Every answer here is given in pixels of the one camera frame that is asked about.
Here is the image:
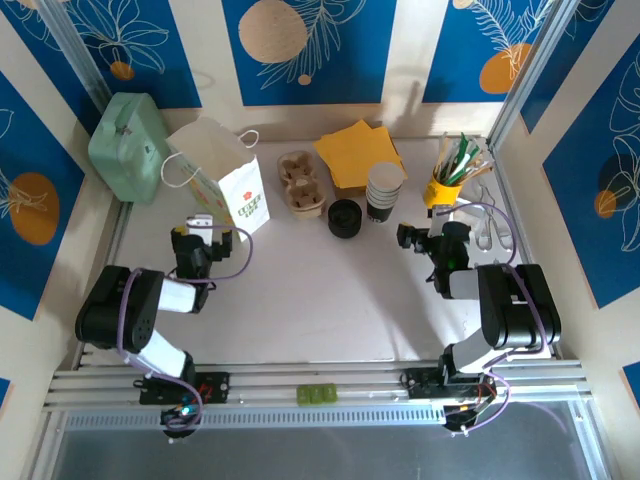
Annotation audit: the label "stack of yellow napkins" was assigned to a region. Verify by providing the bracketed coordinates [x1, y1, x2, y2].
[313, 118, 407, 199]

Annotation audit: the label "mint green carry case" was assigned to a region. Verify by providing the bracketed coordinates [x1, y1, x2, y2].
[88, 92, 171, 204]

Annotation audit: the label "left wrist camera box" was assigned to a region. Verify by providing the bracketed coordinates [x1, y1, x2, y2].
[186, 213, 215, 242]

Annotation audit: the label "stack of pulp cup carriers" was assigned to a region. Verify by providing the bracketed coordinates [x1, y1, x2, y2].
[277, 151, 327, 221]

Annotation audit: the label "white printed paper bag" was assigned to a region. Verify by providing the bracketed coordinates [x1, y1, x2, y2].
[159, 116, 271, 244]

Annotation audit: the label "stack of paper cups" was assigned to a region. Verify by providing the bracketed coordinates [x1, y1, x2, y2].
[365, 162, 405, 225]

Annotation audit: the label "black controller board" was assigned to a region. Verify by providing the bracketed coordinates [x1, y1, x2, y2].
[159, 404, 202, 444]
[442, 402, 484, 437]

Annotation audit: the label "slotted grey cable duct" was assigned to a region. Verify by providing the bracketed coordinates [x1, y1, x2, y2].
[62, 403, 449, 432]

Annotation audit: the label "aluminium frame post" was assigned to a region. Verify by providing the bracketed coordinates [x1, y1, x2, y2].
[487, 0, 571, 151]
[37, 0, 114, 104]

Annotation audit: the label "clear plastic tongs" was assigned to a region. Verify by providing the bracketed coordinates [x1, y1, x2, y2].
[469, 179, 515, 251]

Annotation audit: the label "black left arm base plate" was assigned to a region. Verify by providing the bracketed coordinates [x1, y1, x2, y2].
[138, 371, 232, 406]

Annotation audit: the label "yellow utensil holder cup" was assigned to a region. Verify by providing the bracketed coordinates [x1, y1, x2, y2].
[423, 169, 464, 209]

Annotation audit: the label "stack of black lids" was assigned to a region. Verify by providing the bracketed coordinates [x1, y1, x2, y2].
[327, 198, 364, 240]

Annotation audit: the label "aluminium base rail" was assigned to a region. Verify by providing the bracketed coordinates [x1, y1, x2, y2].
[42, 359, 594, 414]

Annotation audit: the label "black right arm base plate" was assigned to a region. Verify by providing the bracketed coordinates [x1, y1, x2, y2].
[404, 367, 497, 401]

